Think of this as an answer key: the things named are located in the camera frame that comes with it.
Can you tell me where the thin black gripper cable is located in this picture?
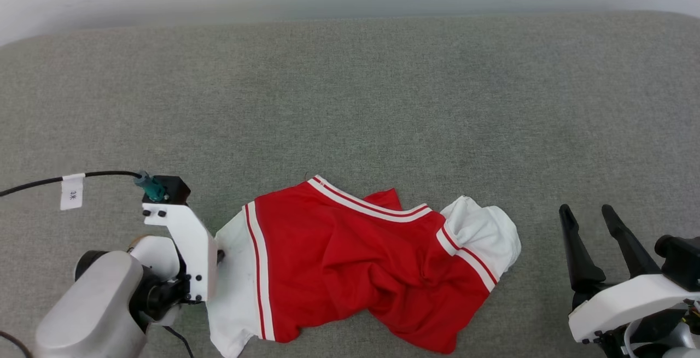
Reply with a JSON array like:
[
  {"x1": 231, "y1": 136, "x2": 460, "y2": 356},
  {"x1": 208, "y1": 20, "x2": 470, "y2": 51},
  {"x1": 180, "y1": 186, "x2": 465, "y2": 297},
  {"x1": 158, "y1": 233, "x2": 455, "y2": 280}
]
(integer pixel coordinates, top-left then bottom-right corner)
[{"x1": 162, "y1": 325, "x2": 195, "y2": 358}]

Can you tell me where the red and white shirt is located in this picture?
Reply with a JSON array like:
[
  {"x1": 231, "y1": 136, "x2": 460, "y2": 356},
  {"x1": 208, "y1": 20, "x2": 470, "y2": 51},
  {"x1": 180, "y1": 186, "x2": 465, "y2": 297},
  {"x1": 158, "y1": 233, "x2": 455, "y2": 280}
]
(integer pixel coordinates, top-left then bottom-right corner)
[{"x1": 207, "y1": 175, "x2": 522, "y2": 358}]

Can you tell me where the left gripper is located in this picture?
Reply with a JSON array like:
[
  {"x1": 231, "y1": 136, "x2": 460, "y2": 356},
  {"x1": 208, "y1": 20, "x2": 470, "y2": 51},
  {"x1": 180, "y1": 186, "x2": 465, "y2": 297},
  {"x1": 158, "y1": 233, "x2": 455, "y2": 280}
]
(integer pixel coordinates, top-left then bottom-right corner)
[{"x1": 129, "y1": 236, "x2": 190, "y2": 324}]

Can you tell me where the grey fabric sofa seat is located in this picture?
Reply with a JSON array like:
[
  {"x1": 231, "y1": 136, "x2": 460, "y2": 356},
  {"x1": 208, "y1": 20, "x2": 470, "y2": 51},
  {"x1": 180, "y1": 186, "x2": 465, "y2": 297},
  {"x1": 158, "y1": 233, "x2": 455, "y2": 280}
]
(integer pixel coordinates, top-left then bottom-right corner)
[{"x1": 0, "y1": 11, "x2": 700, "y2": 358}]

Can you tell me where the white cable label tag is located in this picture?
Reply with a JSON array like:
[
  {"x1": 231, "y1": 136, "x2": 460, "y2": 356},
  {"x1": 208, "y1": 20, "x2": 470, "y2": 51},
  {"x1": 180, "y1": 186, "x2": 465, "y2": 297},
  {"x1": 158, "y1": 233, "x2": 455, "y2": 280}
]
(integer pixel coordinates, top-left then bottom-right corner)
[{"x1": 60, "y1": 174, "x2": 85, "y2": 211}]

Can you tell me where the black cable with teal connector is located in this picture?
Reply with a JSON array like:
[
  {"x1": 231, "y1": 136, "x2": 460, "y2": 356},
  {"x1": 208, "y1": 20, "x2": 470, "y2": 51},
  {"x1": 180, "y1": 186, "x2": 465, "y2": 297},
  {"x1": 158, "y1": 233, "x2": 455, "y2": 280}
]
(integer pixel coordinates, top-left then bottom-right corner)
[{"x1": 0, "y1": 170, "x2": 167, "y2": 202}]

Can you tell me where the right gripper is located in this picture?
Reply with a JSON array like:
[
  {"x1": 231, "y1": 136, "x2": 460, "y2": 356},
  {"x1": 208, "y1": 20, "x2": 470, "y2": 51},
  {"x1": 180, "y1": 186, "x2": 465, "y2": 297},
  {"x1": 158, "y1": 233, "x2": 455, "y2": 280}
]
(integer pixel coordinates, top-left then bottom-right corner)
[{"x1": 559, "y1": 204, "x2": 700, "y2": 358}]

